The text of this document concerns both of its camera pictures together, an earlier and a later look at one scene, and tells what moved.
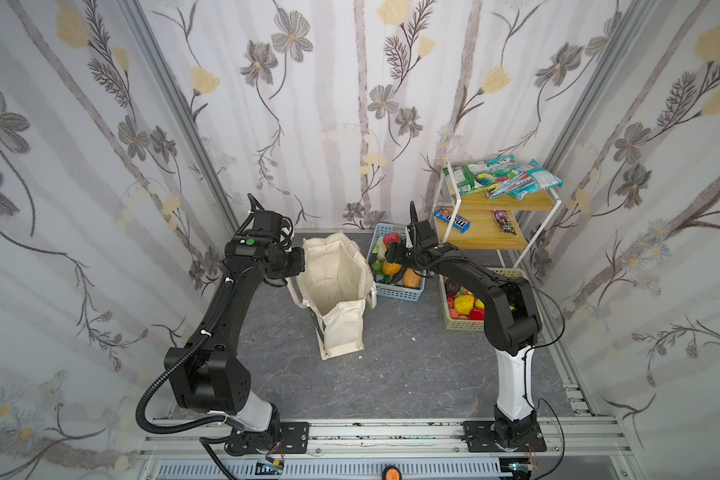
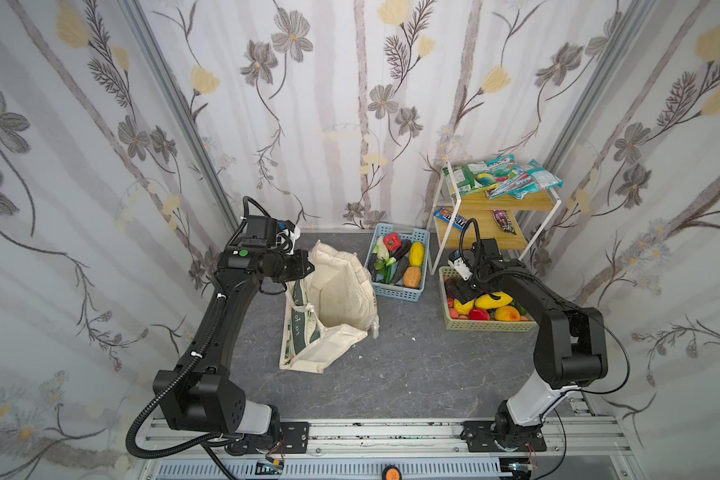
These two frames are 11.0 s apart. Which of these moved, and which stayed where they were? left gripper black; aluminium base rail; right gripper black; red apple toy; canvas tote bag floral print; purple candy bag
Moved: right gripper black; canvas tote bag floral print
Stayed: red apple toy; left gripper black; purple candy bag; aluminium base rail
